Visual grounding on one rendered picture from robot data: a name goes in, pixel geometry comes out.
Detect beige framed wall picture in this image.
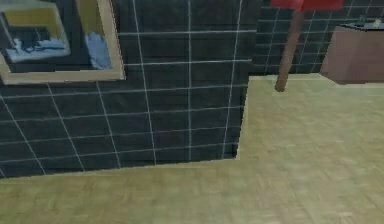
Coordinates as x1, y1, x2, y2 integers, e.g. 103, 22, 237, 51
0, 0, 127, 86

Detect brown cabinet with black top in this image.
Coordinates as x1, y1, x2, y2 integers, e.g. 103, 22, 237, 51
319, 18, 384, 86

